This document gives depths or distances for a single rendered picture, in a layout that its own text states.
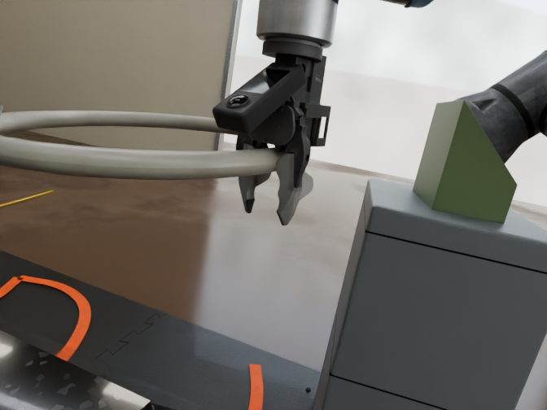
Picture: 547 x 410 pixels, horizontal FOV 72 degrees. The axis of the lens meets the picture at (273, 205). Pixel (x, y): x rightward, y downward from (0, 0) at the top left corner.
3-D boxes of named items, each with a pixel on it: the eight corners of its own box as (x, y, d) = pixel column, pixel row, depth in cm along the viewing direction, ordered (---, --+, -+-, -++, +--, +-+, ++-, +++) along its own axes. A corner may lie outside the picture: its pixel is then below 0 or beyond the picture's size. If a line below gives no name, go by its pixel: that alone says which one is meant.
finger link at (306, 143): (312, 186, 44) (308, 110, 43) (306, 188, 43) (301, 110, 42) (280, 186, 47) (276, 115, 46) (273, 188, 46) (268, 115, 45)
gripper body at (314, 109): (326, 152, 49) (341, 54, 46) (289, 154, 42) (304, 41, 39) (279, 142, 53) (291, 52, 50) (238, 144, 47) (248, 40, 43)
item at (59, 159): (-149, 187, 29) (-159, 148, 28) (9, 120, 72) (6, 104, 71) (375, 180, 47) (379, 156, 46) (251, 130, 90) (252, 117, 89)
